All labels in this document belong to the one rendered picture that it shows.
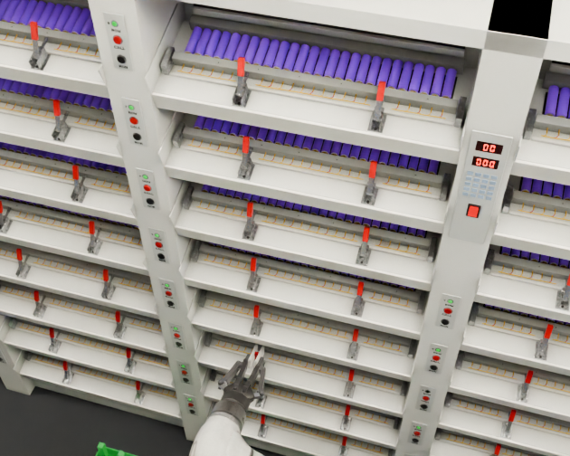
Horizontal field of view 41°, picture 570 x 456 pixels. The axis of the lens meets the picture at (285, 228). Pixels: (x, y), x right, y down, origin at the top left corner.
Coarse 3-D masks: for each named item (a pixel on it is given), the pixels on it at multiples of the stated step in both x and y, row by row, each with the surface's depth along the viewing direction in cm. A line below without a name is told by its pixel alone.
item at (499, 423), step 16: (448, 400) 207; (464, 400) 208; (480, 400) 207; (448, 416) 208; (464, 416) 207; (480, 416) 207; (496, 416) 207; (512, 416) 200; (528, 416) 204; (544, 416) 203; (464, 432) 208; (480, 432) 205; (496, 432) 205; (512, 432) 204; (528, 432) 204; (544, 432) 204; (560, 432) 203; (528, 448) 204; (544, 448) 202; (560, 448) 202
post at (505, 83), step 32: (544, 0) 124; (512, 32) 118; (480, 64) 123; (512, 64) 122; (480, 96) 128; (512, 96) 126; (480, 128) 133; (512, 128) 131; (512, 160) 136; (448, 224) 152; (448, 256) 158; (480, 256) 155; (448, 288) 166; (448, 352) 182; (416, 384) 196; (448, 384) 192; (416, 416) 208; (416, 448) 220
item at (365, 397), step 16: (208, 336) 221; (208, 352) 222; (224, 352) 222; (224, 368) 220; (272, 368) 218; (288, 368) 218; (272, 384) 220; (288, 384) 216; (304, 384) 215; (320, 384) 215; (336, 384) 215; (368, 384) 214; (384, 384) 213; (336, 400) 216; (352, 400) 212; (368, 400) 212; (384, 400) 211; (400, 400) 211; (400, 416) 212
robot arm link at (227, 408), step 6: (222, 402) 193; (228, 402) 192; (216, 408) 192; (222, 408) 191; (228, 408) 191; (234, 408) 191; (240, 408) 192; (210, 414) 191; (216, 414) 189; (222, 414) 189; (228, 414) 189; (234, 414) 190; (240, 414) 191; (234, 420) 189; (240, 420) 190; (240, 426) 190
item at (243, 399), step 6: (240, 384) 202; (228, 390) 200; (234, 390) 200; (240, 390) 200; (222, 396) 197; (228, 396) 195; (234, 396) 195; (240, 396) 195; (246, 396) 198; (252, 396) 199; (234, 402) 194; (240, 402) 194; (246, 402) 196; (246, 408) 196
